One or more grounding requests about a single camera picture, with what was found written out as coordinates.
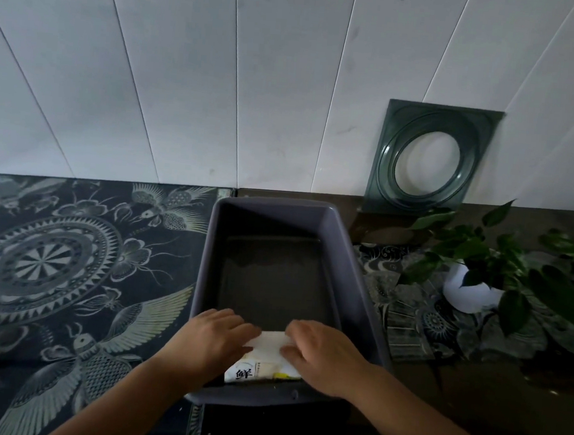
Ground white printed carton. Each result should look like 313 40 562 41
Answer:
223 326 308 390

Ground dark swirl-patterned cloth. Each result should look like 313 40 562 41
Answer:
344 239 574 377

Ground person's right hand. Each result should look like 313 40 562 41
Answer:
276 318 381 402

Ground grey-purple plastic bin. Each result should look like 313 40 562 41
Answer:
183 191 403 420

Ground dark bird-patterned cloth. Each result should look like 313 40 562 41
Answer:
0 171 236 435

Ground person's left forearm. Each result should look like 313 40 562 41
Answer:
46 346 193 435

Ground green square frame, round hole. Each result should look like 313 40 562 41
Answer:
361 97 506 224

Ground green leafy plant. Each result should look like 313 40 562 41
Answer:
393 192 574 355

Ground person's left hand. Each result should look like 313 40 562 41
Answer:
153 304 264 399

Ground white plant pot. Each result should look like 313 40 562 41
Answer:
440 258 508 317

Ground person's right forearm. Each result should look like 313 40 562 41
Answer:
344 363 530 435

